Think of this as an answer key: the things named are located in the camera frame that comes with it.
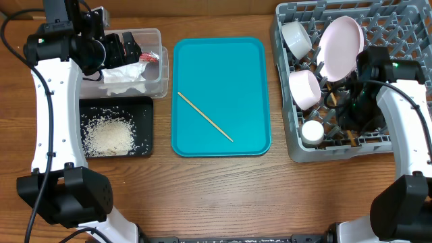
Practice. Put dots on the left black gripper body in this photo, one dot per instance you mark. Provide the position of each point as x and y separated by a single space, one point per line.
109 54

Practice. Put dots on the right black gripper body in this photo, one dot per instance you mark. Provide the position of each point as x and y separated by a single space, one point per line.
363 113

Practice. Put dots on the white napkin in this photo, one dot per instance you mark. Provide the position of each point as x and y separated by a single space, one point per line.
119 80

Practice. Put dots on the white cup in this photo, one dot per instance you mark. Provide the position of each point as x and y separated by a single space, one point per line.
312 133

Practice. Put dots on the red snack wrapper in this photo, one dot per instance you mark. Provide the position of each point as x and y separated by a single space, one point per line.
150 57

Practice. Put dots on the large white plate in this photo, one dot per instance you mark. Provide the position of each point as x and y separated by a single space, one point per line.
340 44

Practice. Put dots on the cooked white rice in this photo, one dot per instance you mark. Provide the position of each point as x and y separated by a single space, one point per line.
108 136

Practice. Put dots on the wooden chopstick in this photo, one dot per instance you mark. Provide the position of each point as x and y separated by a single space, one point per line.
332 96
204 116

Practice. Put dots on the grey bowl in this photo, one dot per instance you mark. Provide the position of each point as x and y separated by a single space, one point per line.
297 39

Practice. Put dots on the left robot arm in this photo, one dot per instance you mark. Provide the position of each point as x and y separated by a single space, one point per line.
61 189

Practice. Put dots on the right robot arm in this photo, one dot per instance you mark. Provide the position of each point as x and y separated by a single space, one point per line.
391 92

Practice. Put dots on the grey dishwasher rack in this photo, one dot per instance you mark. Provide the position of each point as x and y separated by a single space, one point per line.
404 27

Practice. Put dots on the cardboard box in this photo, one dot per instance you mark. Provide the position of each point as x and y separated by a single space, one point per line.
183 8

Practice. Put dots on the clear plastic bin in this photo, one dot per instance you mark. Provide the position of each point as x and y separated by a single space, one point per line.
156 74

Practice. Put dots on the black plastic tray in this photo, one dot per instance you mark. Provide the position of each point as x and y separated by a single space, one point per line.
141 108

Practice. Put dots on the teal serving tray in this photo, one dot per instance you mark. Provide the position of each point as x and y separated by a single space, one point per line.
226 78

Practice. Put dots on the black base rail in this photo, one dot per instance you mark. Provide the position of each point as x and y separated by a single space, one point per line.
233 240

